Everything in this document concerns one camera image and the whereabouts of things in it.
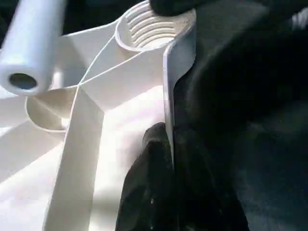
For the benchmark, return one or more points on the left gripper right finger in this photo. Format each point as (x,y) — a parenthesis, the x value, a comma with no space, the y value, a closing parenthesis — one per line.
(202,192)

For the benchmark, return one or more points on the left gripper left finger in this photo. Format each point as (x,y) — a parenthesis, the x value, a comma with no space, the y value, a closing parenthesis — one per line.
(144,192)

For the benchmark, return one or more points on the white plastic table top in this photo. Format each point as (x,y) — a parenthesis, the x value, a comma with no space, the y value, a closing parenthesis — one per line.
(120,96)

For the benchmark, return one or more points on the white plastic table leg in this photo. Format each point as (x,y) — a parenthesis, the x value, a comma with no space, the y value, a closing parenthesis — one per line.
(31,43)

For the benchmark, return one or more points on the black mat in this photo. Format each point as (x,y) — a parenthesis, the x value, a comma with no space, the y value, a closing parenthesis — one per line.
(250,120)

